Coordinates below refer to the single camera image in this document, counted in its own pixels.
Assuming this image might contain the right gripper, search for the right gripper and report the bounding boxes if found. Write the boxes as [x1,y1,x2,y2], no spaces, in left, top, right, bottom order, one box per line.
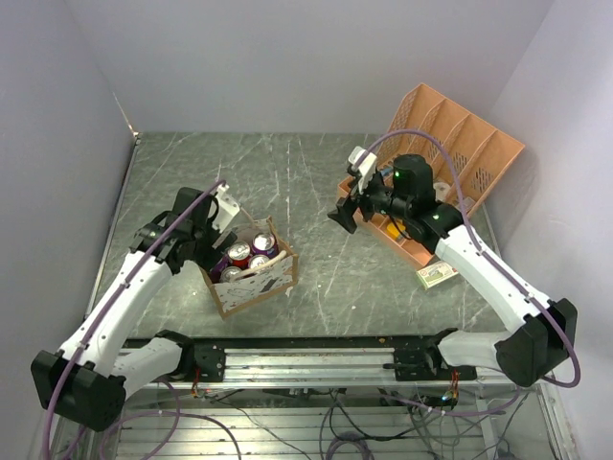
[328,168,412,233]

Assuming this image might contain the purple Fanta can back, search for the purple Fanta can back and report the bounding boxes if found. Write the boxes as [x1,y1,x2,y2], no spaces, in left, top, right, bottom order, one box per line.
[208,255,228,284]

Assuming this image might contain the purple fanta can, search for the purple fanta can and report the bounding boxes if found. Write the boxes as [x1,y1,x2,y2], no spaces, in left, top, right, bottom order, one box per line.
[251,232,279,259]
[208,255,228,284]
[248,255,270,275]

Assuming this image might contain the red cola can back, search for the red cola can back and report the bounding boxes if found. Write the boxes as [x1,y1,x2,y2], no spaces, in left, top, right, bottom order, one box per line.
[226,241,252,270]

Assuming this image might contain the red cola can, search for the red cola can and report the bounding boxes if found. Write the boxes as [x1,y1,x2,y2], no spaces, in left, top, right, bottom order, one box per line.
[219,265,242,283]
[226,241,252,270]

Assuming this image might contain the purple Fanta can front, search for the purple Fanta can front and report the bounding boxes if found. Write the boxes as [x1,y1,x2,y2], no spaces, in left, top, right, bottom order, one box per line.
[248,255,270,275]

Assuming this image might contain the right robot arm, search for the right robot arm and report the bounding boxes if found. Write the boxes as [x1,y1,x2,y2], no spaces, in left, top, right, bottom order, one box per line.
[328,149,578,387]

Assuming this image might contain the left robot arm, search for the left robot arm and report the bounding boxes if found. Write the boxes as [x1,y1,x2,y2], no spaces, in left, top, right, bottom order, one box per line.
[31,181,240,432]

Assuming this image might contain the yellow eraser block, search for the yellow eraser block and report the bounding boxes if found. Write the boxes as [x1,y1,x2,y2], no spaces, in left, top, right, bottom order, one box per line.
[387,227,404,241]

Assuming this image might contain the green white small box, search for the green white small box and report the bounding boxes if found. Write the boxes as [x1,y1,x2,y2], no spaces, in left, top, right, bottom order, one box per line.
[417,261,459,289]

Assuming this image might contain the orange plastic desk organizer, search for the orange plastic desk organizer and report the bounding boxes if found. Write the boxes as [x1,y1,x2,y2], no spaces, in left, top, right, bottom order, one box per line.
[338,83,524,268]

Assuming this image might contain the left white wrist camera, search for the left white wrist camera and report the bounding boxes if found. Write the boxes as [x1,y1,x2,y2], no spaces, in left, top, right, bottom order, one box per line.
[212,185,240,233]

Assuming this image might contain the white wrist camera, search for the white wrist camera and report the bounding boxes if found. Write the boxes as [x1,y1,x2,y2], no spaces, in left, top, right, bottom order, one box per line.
[212,185,240,233]
[348,146,377,194]

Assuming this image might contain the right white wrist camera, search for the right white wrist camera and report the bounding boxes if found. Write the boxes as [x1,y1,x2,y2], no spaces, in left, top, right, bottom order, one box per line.
[348,146,377,194]

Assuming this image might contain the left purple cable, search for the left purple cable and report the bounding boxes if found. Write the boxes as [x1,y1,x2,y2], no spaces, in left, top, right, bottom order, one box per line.
[39,179,240,460]

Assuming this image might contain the purple cable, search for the purple cable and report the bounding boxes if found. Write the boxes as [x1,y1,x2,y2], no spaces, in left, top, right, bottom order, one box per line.
[356,128,582,418]
[39,179,240,460]

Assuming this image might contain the aluminium mounting rail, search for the aluminium mounting rail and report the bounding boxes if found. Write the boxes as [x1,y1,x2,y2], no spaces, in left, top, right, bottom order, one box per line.
[119,334,528,389]

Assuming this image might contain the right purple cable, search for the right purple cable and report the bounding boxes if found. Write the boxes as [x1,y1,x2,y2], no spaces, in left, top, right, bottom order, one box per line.
[356,128,582,418]

